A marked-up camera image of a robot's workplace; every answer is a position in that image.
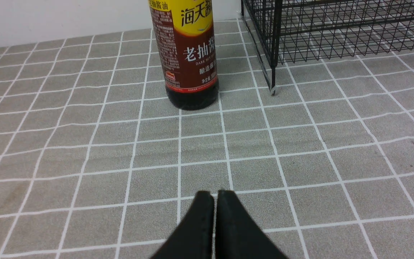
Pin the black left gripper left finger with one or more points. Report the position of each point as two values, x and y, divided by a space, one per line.
192 238

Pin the dark soy sauce bottle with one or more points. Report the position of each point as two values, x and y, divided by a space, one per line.
184 32

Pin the black wire rack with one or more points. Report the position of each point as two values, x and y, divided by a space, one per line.
286 31

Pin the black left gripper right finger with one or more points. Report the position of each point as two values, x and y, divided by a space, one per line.
237 234

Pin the grey checked tablecloth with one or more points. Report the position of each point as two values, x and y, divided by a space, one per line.
95 162

